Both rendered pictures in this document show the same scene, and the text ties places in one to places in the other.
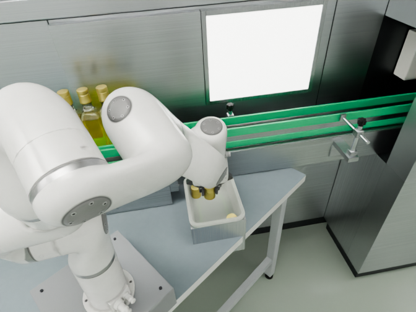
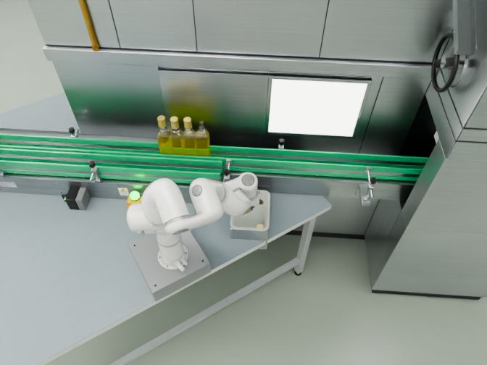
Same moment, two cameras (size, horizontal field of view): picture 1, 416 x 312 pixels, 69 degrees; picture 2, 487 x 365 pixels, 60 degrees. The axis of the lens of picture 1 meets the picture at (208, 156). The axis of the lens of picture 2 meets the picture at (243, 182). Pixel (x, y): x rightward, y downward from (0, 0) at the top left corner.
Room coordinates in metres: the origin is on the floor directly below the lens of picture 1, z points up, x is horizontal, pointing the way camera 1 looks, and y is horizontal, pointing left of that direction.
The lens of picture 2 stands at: (-0.42, -0.18, 2.41)
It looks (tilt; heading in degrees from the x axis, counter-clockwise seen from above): 51 degrees down; 11
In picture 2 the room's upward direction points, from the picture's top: 1 degrees clockwise
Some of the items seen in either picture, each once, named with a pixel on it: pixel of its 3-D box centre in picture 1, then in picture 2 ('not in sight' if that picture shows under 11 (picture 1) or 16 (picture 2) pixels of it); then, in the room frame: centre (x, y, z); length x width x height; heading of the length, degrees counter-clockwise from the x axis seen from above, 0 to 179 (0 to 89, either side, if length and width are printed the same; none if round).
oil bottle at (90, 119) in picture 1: (97, 135); (178, 146); (0.86, 0.37, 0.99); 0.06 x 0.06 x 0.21; 8
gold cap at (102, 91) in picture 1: (103, 93); (188, 122); (0.87, 0.32, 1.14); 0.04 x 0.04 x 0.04
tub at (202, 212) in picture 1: (212, 204); (250, 214); (0.68, -0.01, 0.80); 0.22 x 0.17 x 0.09; 8
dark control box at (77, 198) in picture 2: not in sight; (77, 198); (0.60, 0.82, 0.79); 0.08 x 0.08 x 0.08; 8
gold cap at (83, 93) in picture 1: (83, 95); (175, 122); (0.86, 0.37, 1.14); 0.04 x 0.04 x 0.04
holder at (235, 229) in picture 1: (211, 200); (251, 210); (0.71, 0.00, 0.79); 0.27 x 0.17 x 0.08; 8
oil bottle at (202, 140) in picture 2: not in sight; (203, 147); (0.88, 0.26, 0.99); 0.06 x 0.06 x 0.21; 7
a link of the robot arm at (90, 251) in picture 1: (77, 236); (164, 225); (0.38, 0.27, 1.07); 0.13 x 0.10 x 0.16; 105
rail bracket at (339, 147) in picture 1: (350, 142); (367, 190); (0.85, -0.51, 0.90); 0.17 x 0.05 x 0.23; 8
